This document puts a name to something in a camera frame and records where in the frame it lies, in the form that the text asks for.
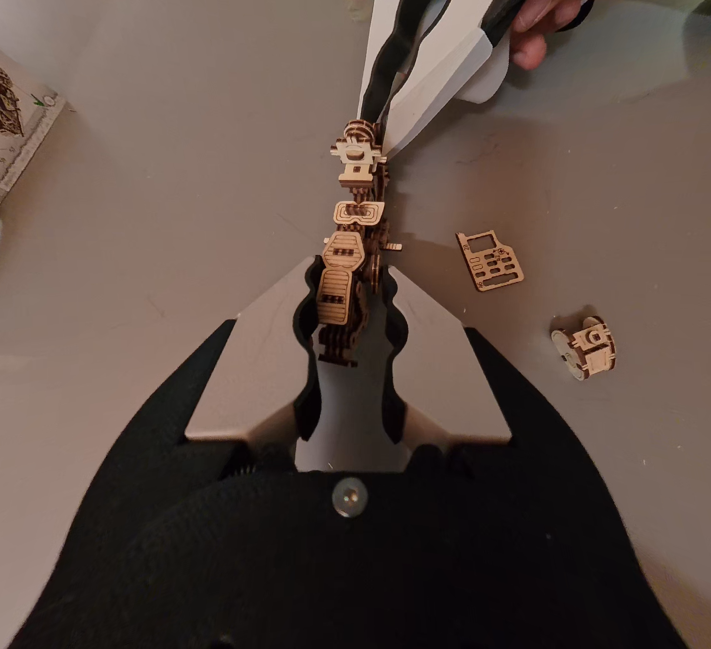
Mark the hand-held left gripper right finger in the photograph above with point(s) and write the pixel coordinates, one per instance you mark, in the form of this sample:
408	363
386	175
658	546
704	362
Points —
450	382

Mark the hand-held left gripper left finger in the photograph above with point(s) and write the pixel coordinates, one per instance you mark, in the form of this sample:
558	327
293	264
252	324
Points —
244	382

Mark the wooden motorcycle model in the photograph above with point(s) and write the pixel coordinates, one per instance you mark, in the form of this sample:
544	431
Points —
339	254

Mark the grey desk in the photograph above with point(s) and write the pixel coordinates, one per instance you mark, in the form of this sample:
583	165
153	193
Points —
166	160

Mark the person's right hand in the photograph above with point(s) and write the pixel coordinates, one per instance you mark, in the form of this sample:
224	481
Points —
544	4

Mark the small wooden cylinder assembly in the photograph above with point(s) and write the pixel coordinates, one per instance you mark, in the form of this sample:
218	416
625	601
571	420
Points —
589	352

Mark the printed instruction booklet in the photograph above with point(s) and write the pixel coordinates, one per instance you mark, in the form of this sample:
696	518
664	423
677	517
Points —
22	126

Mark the small slotted wooden puzzle frame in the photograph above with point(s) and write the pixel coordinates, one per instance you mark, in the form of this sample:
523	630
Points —
500	255

